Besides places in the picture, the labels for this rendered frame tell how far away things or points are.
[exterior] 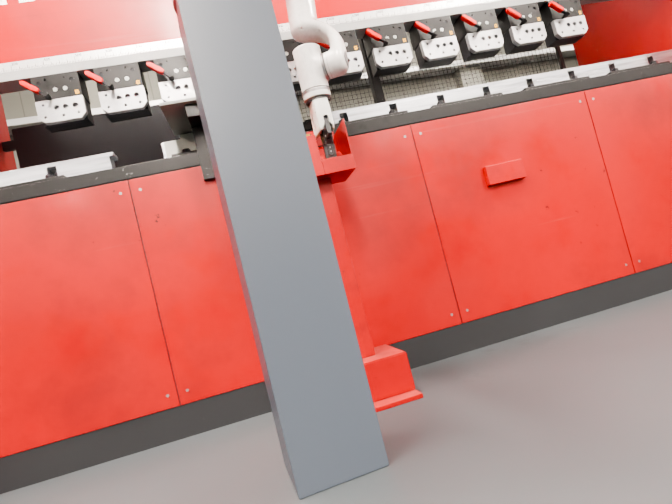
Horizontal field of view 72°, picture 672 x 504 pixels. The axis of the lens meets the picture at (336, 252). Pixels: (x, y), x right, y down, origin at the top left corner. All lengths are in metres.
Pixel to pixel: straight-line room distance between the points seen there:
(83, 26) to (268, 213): 1.25
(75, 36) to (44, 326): 0.98
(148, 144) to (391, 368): 1.55
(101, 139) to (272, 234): 1.60
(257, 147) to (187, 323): 0.78
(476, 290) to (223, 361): 0.90
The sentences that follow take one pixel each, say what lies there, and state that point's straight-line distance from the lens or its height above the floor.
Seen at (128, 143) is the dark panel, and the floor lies 1.18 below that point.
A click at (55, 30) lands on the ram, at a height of 1.42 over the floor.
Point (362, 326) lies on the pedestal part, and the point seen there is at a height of 0.21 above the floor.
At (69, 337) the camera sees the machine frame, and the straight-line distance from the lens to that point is 1.63.
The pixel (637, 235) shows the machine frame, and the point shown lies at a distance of 2.11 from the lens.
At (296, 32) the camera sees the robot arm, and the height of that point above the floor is 1.12.
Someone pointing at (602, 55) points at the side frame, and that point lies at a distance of 3.07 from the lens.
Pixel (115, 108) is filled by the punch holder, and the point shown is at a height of 1.11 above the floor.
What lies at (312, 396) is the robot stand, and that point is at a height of 0.17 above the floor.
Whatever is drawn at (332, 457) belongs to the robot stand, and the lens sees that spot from 0.93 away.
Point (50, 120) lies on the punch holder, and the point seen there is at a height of 1.11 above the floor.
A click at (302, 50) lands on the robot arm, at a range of 1.46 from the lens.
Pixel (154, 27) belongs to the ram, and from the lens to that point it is 1.92.
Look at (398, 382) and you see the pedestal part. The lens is 1.33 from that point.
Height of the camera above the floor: 0.38
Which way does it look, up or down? 3 degrees up
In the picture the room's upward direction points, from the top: 14 degrees counter-clockwise
